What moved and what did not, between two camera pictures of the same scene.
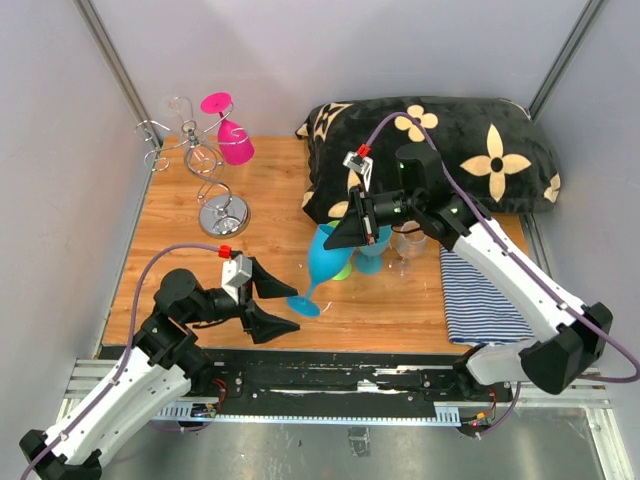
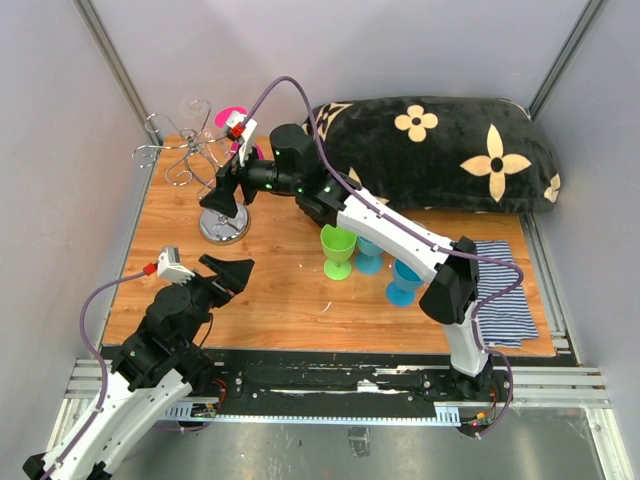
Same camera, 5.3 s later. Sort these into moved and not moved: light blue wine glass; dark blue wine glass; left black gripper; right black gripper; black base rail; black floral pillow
Moved: right black gripper; left black gripper; dark blue wine glass
Not moved: black base rail; light blue wine glass; black floral pillow
